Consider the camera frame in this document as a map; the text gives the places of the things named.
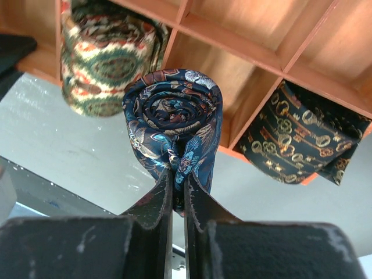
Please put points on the dark brown rolled tie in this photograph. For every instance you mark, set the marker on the dark brown rolled tie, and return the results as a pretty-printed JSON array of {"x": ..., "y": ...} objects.
[{"x": 298, "y": 133}]

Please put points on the floral black rolled tie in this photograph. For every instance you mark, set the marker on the floral black rolled tie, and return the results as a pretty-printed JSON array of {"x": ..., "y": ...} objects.
[{"x": 105, "y": 47}]

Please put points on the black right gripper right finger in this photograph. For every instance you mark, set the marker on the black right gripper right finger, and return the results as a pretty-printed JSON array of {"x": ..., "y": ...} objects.
[{"x": 220, "y": 245}]

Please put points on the dark floral necktie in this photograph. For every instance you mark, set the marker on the dark floral necktie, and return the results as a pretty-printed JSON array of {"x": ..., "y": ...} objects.
[{"x": 174, "y": 119}]

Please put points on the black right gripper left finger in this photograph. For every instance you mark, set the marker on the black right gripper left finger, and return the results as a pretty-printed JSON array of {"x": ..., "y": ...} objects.
[{"x": 135, "y": 244}]

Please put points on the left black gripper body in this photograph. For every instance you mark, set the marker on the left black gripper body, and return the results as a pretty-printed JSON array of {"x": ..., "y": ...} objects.
[{"x": 14, "y": 48}]

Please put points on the orange compartment tray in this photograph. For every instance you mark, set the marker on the orange compartment tray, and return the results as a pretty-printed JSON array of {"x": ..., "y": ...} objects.
[{"x": 246, "y": 47}]

